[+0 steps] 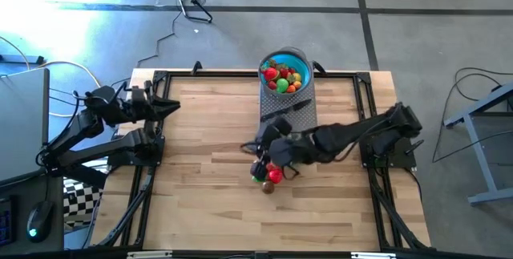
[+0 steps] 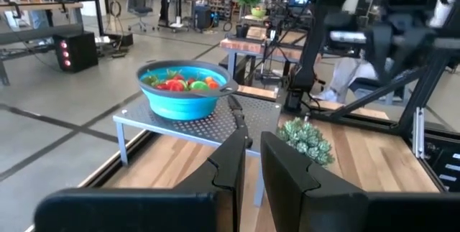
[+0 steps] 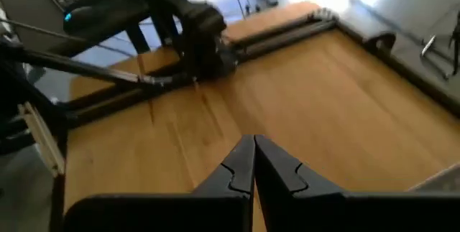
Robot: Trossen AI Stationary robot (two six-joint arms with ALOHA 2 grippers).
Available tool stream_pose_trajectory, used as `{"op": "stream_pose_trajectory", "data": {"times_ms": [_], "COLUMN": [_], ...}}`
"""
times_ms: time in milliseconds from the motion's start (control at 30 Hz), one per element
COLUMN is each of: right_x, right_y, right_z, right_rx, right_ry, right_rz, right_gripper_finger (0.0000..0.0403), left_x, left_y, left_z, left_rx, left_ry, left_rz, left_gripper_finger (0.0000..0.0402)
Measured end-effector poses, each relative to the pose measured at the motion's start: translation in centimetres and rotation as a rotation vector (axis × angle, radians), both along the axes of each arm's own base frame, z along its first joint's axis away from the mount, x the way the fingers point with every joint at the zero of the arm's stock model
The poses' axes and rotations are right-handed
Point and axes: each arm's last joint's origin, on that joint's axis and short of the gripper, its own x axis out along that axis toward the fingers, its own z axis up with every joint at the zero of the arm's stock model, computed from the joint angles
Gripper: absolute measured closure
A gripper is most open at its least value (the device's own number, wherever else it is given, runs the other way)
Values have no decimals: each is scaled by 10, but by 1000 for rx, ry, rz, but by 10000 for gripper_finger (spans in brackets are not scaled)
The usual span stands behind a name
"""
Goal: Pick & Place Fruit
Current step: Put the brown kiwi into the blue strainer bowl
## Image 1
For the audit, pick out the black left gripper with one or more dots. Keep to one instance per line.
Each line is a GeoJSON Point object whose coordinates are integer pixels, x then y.
{"type": "Point", "coordinates": [144, 106]}

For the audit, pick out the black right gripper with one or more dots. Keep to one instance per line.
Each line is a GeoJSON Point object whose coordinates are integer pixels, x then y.
{"type": "Point", "coordinates": [276, 152]}

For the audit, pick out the red plastic bell pepper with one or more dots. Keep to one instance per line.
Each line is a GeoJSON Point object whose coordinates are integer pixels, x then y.
{"type": "Point", "coordinates": [275, 176]}

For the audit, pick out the brown plastic kiwi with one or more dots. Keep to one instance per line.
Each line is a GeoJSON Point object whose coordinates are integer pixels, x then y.
{"type": "Point", "coordinates": [267, 187]}

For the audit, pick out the black kitchen knife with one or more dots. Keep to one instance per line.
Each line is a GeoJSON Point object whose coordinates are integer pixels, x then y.
{"type": "Point", "coordinates": [284, 110]}

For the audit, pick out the red plastic strawberry green leaves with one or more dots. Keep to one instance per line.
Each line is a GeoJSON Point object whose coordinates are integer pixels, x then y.
{"type": "Point", "coordinates": [283, 73]}
{"type": "Point", "coordinates": [272, 85]}
{"type": "Point", "coordinates": [292, 70]}
{"type": "Point", "coordinates": [264, 66]}

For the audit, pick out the green toy pepper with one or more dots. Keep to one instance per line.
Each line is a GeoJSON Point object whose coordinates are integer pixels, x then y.
{"type": "Point", "coordinates": [282, 85]}

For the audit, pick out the orange plastic tangerine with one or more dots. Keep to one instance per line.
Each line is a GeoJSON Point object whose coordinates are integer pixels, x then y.
{"type": "Point", "coordinates": [291, 89]}

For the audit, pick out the yellow plastic lemon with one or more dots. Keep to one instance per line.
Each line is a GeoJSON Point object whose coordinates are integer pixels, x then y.
{"type": "Point", "coordinates": [296, 77]}

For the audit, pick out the blue collapsible bowl grey rim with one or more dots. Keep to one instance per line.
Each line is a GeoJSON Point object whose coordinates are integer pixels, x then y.
{"type": "Point", "coordinates": [266, 60]}

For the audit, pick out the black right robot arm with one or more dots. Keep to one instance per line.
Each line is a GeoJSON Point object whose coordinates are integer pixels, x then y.
{"type": "Point", "coordinates": [340, 138]}

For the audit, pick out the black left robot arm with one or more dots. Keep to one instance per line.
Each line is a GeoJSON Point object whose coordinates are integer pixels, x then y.
{"type": "Point", "coordinates": [100, 146]}

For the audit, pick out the grey perforated metal stand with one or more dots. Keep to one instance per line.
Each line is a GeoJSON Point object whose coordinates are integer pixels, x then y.
{"type": "Point", "coordinates": [288, 120]}

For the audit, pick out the black-white checkered board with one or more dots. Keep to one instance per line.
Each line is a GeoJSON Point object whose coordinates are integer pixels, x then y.
{"type": "Point", "coordinates": [80, 203]}

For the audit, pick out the grey laptop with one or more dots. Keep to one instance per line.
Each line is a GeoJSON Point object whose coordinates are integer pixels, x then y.
{"type": "Point", "coordinates": [22, 126]}

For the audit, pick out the black computer mouse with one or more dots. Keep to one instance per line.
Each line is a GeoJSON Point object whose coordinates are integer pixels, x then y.
{"type": "Point", "coordinates": [39, 221]}

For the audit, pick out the black desk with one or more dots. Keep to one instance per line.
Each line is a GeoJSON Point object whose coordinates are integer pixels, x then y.
{"type": "Point", "coordinates": [20, 197]}

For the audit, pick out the black keyboard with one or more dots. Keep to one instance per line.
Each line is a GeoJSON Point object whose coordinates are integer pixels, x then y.
{"type": "Point", "coordinates": [6, 227]}

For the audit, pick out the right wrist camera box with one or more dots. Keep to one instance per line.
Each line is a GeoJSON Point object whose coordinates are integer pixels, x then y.
{"type": "Point", "coordinates": [274, 128]}

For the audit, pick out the black table frame rails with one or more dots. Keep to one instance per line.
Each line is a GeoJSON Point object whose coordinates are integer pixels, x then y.
{"type": "Point", "coordinates": [240, 74]}

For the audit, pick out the grey desk frame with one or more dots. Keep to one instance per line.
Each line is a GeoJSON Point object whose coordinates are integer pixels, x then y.
{"type": "Point", "coordinates": [487, 163]}

